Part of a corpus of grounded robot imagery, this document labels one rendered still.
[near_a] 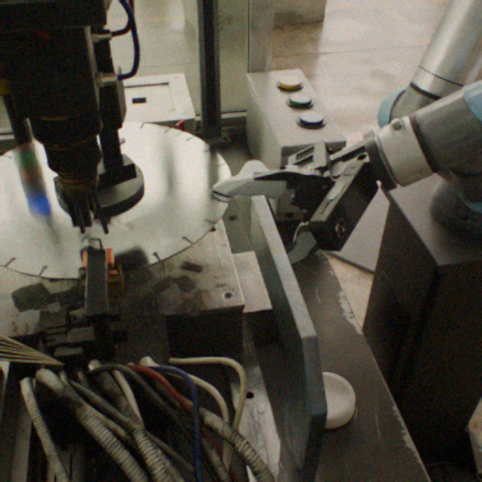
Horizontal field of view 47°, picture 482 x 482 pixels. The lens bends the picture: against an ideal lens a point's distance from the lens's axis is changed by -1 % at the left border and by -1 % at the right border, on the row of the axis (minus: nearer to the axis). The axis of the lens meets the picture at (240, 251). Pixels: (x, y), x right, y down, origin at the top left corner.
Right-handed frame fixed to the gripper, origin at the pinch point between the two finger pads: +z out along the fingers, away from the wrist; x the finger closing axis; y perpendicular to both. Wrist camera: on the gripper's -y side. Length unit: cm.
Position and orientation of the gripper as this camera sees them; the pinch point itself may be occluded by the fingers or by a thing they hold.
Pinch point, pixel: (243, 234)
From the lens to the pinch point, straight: 73.0
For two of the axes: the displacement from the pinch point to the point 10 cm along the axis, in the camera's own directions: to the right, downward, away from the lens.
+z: -8.4, 3.7, 3.9
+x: -5.3, -6.7, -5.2
